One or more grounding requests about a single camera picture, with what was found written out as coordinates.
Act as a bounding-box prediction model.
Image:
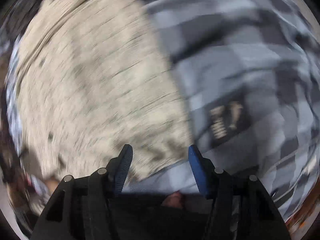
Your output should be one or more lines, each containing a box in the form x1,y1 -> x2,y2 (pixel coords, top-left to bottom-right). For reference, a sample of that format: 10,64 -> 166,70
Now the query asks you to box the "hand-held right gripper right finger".
188,144 -> 292,240

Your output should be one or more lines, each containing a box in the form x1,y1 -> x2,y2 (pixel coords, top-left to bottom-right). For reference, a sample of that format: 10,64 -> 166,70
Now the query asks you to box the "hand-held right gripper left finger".
30,144 -> 134,240

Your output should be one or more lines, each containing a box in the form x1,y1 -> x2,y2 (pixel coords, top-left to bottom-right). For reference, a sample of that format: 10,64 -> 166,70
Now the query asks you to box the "cream checked tweed jacket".
10,0 -> 193,183

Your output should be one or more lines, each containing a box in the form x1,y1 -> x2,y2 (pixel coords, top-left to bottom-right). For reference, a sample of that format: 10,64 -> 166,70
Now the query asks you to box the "blue checked bed cover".
0,0 -> 318,220

